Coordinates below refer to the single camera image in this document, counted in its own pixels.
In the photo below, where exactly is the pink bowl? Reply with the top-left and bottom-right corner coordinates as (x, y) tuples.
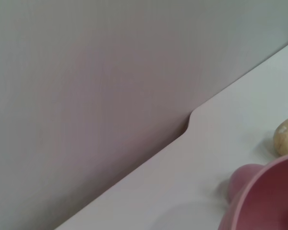
(217, 153), (288, 230)

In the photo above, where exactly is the pink round bun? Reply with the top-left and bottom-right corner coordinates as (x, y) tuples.
(227, 163), (266, 205)

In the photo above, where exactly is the cream folded bun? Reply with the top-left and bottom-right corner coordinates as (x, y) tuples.
(273, 116), (288, 158)

